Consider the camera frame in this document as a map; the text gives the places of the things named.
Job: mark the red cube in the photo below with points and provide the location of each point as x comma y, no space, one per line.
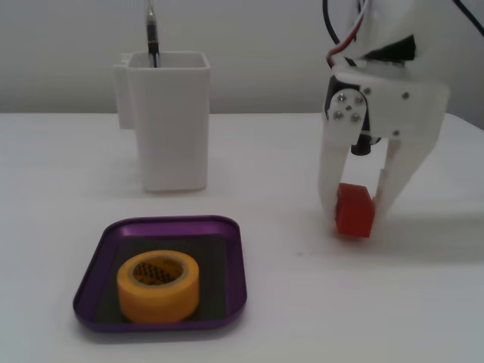
353,211

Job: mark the purple metal tray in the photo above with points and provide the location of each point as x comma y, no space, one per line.
90,280

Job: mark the yellow tape roll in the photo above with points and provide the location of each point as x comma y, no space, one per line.
159,298

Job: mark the black ballpoint pen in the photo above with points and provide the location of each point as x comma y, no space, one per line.
152,38

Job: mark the small black camera module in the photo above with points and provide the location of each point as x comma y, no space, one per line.
361,145

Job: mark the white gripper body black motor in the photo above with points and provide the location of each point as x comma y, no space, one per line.
397,102

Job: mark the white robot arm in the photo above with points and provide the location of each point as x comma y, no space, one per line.
393,15

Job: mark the white plastic pen holder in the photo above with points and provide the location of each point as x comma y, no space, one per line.
170,132

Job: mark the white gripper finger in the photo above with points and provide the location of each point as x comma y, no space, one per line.
401,162
332,159

